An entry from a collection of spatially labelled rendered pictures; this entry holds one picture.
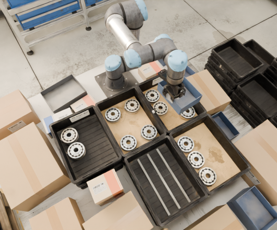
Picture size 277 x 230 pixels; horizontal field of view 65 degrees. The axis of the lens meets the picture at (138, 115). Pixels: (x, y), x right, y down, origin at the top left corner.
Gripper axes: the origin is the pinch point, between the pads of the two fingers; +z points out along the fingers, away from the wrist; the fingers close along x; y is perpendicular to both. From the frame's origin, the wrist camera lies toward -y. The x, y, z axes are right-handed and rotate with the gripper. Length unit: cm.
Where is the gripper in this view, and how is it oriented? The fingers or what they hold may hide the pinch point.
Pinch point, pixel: (169, 96)
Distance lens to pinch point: 118.4
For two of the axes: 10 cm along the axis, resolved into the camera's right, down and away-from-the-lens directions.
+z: 0.6, 4.1, 9.1
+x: 8.5, -5.0, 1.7
